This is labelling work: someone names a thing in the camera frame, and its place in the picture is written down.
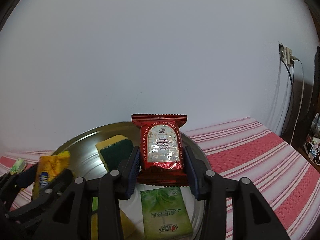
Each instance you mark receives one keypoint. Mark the black monitor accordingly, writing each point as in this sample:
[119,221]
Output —
[317,80]

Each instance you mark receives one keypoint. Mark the red snack packet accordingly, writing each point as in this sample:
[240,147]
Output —
[162,142]

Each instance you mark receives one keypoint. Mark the wall outlet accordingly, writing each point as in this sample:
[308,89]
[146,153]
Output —
[282,53]

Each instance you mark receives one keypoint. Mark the yellow green scouring sponge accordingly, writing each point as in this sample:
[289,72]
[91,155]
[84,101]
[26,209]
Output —
[115,155]
[127,227]

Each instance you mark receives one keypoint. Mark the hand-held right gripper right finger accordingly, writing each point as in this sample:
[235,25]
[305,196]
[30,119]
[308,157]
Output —
[192,177]

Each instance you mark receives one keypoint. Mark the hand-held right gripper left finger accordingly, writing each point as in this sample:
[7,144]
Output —
[130,177]

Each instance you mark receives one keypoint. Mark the yellow snack packet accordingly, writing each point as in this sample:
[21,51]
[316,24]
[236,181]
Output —
[51,165]

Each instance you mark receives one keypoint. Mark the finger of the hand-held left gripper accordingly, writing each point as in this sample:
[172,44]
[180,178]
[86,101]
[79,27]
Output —
[25,177]
[57,182]

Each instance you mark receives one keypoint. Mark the white plug adapter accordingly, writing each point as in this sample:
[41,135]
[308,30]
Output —
[289,55]

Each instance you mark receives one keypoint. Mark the green tissue pack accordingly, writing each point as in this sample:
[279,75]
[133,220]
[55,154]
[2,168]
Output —
[18,166]
[165,212]

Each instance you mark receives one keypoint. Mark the round cookie tin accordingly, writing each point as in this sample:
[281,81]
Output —
[82,150]

